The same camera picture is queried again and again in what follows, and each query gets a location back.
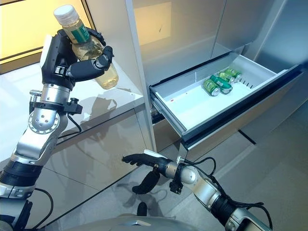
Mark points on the steel fridge drawer white tray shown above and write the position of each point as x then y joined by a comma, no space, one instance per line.
197,113

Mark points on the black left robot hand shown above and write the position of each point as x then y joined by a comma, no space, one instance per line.
57,65

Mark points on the wide steel fridge door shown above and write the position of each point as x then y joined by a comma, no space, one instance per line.
180,48

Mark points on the yellow tea bottle white cap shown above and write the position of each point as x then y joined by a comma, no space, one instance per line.
108,77

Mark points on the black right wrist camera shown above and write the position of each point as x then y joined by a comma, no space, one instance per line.
176,187

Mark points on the tall grey side panel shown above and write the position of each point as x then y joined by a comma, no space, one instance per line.
288,36

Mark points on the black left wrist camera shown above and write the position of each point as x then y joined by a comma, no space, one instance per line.
73,107

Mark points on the yellow lit window panel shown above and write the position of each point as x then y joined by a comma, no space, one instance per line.
24,24

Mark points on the tall white side panel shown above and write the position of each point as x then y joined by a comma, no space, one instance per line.
115,36

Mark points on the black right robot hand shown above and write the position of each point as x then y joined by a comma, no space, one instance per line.
144,160

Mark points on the green drink can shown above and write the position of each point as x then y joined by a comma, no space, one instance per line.
220,83
234,73
225,76
210,86

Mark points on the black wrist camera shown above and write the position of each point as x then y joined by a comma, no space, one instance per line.
176,187
73,107

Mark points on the grey robot torso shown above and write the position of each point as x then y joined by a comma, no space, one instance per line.
168,223

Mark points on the white countertop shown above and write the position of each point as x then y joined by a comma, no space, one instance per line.
16,84

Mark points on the narrow beige cabinet door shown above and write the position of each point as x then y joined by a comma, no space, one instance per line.
144,137

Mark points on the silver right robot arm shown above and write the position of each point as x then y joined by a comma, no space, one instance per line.
204,187

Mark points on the black left robot foot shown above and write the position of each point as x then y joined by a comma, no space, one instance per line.
142,209

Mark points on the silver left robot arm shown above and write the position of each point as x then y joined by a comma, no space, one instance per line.
43,122

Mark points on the narrow steel fridge door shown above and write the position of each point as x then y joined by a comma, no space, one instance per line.
240,24

